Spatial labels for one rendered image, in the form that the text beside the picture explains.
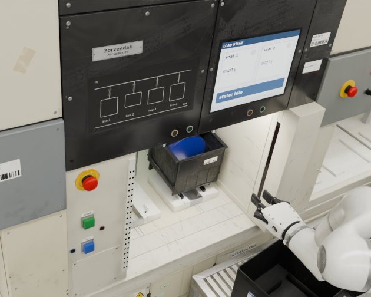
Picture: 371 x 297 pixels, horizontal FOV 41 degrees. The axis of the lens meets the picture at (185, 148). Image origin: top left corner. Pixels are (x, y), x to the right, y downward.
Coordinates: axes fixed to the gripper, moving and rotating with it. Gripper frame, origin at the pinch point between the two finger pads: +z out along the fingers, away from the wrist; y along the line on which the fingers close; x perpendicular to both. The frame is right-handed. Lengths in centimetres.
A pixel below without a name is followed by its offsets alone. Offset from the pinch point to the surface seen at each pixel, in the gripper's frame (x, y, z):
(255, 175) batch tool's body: -11.8, 16.3, 20.8
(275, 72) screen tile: 36.5, 5.8, 13.6
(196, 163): -10.9, -1.7, 34.4
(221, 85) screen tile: 36.4, -14.0, 12.5
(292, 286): -42.0, 18.2, -9.6
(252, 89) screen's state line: 32.5, -1.8, 13.2
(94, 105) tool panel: 39, -52, 10
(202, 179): -20.9, 3.0, 35.2
